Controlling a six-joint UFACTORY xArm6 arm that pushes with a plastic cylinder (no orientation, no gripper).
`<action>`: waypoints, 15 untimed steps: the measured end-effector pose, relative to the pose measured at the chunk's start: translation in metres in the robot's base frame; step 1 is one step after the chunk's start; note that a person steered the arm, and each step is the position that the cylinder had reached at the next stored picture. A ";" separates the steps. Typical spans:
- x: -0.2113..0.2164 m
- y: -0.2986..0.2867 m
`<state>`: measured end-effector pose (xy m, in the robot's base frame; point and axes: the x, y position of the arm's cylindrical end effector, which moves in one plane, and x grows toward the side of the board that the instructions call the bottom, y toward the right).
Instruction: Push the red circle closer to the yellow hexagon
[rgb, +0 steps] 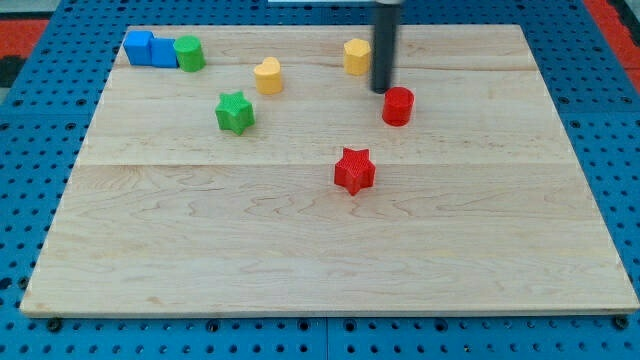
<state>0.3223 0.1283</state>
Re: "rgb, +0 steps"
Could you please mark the red cylinder block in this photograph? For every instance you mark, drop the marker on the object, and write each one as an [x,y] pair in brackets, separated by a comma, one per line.
[397,107]

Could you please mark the yellow hexagon block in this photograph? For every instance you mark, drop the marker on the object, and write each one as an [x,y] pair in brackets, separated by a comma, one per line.
[356,56]

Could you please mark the red star block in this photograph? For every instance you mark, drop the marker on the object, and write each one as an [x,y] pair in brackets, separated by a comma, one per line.
[355,170]

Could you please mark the light wooden board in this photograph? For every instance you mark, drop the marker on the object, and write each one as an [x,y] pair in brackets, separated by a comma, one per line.
[479,205]

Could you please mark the green star block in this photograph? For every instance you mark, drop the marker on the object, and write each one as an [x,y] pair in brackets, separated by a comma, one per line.
[234,112]

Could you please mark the yellow heart block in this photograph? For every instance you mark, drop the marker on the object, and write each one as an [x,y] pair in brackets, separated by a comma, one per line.
[268,76]

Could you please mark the green cylinder block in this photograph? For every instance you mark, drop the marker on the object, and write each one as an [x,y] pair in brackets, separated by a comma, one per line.
[189,53]

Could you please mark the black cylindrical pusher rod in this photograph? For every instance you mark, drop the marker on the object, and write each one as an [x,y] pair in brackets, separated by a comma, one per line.
[386,19]

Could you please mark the blue cube block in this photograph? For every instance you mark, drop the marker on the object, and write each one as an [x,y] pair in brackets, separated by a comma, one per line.
[163,54]

